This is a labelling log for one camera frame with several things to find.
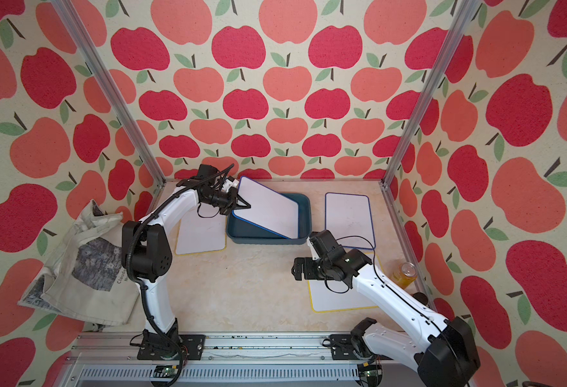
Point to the aluminium frame post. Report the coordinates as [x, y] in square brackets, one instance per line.
[77, 30]
[462, 20]

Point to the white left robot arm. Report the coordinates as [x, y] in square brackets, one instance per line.
[147, 255]

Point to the left aluminium frame post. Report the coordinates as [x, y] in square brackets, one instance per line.
[77, 30]

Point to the dark teal storage box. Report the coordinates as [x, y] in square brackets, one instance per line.
[242, 232]

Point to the orange drink can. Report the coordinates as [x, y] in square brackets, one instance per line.
[404, 275]

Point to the beige printed tote bag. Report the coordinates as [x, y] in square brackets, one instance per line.
[83, 277]

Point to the yellow-framed whiteboard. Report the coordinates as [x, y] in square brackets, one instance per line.
[335, 296]
[201, 230]

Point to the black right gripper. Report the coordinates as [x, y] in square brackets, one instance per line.
[307, 272]

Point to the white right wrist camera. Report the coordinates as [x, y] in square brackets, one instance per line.
[313, 251]

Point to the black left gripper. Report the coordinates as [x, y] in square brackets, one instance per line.
[234, 201]

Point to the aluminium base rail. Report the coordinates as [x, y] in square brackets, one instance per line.
[228, 359]

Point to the right aluminium frame post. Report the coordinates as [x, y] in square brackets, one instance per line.
[462, 20]

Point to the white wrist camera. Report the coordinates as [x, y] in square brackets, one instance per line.
[313, 251]
[228, 183]

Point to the blue-framed whiteboard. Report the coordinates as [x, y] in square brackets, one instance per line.
[268, 210]
[349, 219]

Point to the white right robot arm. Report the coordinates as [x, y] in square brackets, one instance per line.
[442, 351]

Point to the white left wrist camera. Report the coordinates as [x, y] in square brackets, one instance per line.
[228, 183]

